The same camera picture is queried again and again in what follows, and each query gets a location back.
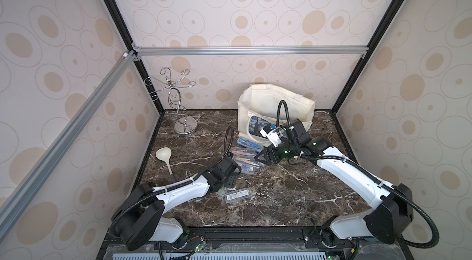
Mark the cream canvas starry-night tote bag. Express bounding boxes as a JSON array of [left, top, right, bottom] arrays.
[[238, 84, 315, 146]]

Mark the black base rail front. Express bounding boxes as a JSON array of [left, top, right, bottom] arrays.
[[97, 226, 413, 260]]

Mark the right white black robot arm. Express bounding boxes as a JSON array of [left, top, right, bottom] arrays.
[[248, 113, 440, 249]]

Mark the clear case barcode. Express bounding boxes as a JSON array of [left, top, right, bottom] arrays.
[[224, 188, 255, 203]]

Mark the cream spoon grey handle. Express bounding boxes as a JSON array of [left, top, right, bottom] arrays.
[[155, 147, 177, 183]]

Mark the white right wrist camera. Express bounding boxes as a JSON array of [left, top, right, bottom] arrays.
[[260, 124, 283, 148]]

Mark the clear case green compass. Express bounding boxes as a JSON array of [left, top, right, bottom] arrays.
[[216, 187, 228, 197]]

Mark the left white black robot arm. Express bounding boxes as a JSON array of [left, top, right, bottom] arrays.
[[108, 126, 242, 251]]

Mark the horizontal aluminium rail back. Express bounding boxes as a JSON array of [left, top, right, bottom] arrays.
[[135, 45, 369, 57]]

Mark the aluminium rail left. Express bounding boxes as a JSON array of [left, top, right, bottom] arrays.
[[1, 50, 136, 241]]

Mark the clear case pink compass upper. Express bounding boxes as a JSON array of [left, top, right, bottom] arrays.
[[231, 148, 258, 159]]

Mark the chrome wire jewelry stand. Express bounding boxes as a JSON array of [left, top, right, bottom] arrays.
[[144, 67, 198, 136]]

